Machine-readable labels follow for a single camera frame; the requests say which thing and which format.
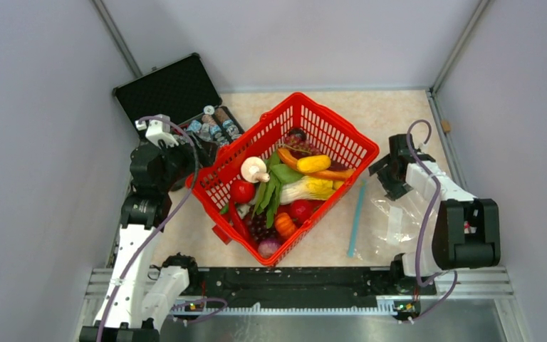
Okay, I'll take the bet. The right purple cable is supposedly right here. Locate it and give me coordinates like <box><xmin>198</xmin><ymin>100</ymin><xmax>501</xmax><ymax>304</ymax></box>
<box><xmin>403</xmin><ymin>118</ymin><xmax>459</xmax><ymax>324</ymax></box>

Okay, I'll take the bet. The purple red onion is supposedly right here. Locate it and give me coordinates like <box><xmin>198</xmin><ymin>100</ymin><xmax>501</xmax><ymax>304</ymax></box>
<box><xmin>257</xmin><ymin>237</ymin><xmax>281</xmax><ymax>259</ymax></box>

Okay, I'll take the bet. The white brown mushroom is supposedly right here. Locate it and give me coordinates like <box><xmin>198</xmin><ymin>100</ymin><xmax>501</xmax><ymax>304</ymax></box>
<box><xmin>241</xmin><ymin>157</ymin><xmax>270</xmax><ymax>183</ymax></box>

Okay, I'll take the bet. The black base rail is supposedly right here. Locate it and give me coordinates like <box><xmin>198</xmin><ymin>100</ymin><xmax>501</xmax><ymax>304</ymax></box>
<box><xmin>182</xmin><ymin>266</ymin><xmax>417</xmax><ymax>309</ymax></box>

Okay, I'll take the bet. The red plastic shopping basket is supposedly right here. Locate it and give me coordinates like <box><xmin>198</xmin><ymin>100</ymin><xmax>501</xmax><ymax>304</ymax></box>
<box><xmin>185</xmin><ymin>93</ymin><xmax>380</xmax><ymax>266</ymax></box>

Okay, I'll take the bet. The dark purple grape bunch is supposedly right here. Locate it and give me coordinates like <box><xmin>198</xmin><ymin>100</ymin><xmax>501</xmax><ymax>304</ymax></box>
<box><xmin>244</xmin><ymin>212</ymin><xmax>278</xmax><ymax>244</ymax></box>

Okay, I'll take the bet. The clear zip top bag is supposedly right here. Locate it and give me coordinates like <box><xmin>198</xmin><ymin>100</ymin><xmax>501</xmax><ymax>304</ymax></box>
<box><xmin>347</xmin><ymin>178</ymin><xmax>429</xmax><ymax>266</ymax></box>

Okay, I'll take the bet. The red grape bunch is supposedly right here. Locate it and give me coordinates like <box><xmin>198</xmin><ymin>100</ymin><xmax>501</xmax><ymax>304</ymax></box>
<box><xmin>283</xmin><ymin>135</ymin><xmax>323</xmax><ymax>156</ymax></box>

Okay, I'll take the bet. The black poker chip case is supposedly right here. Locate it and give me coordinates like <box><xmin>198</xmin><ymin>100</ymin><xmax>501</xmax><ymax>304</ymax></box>
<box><xmin>113</xmin><ymin>53</ymin><xmax>245</xmax><ymax>147</ymax></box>

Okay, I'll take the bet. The green leafy vegetable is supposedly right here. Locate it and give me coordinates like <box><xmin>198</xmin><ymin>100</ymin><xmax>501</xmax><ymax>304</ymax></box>
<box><xmin>251</xmin><ymin>152</ymin><xmax>303</xmax><ymax>229</ymax></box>

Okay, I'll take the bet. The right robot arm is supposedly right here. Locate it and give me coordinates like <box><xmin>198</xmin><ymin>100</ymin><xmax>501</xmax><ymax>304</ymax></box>
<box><xmin>368</xmin><ymin>133</ymin><xmax>501</xmax><ymax>294</ymax></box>

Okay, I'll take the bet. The small orange pumpkin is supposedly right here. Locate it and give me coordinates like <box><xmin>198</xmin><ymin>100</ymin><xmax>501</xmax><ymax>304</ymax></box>
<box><xmin>274</xmin><ymin>212</ymin><xmax>298</xmax><ymax>239</ymax></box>

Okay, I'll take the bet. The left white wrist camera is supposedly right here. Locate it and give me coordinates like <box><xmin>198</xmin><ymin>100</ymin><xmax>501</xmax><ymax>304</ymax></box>
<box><xmin>135</xmin><ymin>119</ymin><xmax>179</xmax><ymax>149</ymax></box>

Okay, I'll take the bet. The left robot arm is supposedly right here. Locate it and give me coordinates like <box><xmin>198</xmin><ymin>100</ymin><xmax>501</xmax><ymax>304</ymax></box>
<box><xmin>78</xmin><ymin>139</ymin><xmax>217</xmax><ymax>341</ymax></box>

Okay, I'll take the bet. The red chili pepper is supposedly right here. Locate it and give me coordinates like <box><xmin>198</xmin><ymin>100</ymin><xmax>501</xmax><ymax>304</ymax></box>
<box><xmin>228</xmin><ymin>199</ymin><xmax>251</xmax><ymax>239</ymax></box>

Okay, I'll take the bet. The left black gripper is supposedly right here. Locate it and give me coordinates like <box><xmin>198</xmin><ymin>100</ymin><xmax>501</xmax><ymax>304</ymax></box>
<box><xmin>153</xmin><ymin>130</ymin><xmax>219</xmax><ymax>191</ymax></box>

